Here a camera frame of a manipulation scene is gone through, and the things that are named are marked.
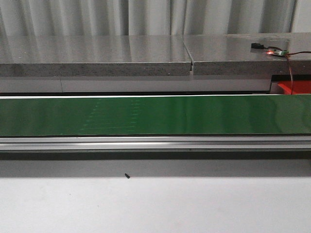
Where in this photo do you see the grey stone countertop slab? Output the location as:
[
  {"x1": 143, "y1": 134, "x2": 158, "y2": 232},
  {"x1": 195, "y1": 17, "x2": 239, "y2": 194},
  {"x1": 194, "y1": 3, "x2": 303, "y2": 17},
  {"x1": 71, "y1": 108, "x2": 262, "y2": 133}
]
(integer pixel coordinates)
[{"x1": 0, "y1": 33, "x2": 311, "y2": 77}]

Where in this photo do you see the black connector plug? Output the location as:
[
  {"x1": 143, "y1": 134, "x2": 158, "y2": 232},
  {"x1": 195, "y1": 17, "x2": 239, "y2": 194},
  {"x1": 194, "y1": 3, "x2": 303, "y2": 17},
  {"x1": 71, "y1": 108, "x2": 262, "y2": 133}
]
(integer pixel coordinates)
[{"x1": 251, "y1": 43, "x2": 265, "y2": 50}]

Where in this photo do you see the green conveyor belt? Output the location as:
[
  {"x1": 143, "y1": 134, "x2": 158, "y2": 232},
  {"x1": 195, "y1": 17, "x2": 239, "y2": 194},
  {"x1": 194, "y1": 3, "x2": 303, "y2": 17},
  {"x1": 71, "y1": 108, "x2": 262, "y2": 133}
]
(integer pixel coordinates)
[{"x1": 0, "y1": 95, "x2": 311, "y2": 137}]

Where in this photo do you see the small green circuit board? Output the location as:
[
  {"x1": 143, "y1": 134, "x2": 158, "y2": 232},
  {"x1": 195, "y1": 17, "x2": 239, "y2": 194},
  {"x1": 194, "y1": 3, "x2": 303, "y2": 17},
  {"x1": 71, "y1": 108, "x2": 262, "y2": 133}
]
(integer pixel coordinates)
[{"x1": 266, "y1": 48, "x2": 289, "y2": 57}]

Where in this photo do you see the red plastic tray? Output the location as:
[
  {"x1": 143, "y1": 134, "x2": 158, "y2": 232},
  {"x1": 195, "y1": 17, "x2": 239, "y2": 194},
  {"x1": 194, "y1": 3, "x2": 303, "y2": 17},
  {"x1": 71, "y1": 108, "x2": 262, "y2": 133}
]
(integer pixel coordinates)
[{"x1": 277, "y1": 81, "x2": 311, "y2": 95}]

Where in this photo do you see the grey pleated curtain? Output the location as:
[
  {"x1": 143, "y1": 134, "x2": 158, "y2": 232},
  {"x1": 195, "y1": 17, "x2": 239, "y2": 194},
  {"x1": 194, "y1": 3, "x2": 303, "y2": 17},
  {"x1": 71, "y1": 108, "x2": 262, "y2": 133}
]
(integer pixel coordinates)
[{"x1": 0, "y1": 0, "x2": 311, "y2": 36}]

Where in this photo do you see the aluminium conveyor frame rail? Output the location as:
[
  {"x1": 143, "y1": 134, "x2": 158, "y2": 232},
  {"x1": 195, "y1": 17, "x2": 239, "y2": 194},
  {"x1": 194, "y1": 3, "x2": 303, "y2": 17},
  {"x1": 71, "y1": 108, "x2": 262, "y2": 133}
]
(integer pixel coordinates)
[{"x1": 0, "y1": 135, "x2": 311, "y2": 151}]

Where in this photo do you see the red black wire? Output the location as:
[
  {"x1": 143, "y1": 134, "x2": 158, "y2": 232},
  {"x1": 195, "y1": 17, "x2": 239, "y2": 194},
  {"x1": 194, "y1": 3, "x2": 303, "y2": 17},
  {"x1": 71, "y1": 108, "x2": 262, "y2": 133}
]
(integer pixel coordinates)
[{"x1": 261, "y1": 46, "x2": 311, "y2": 96}]

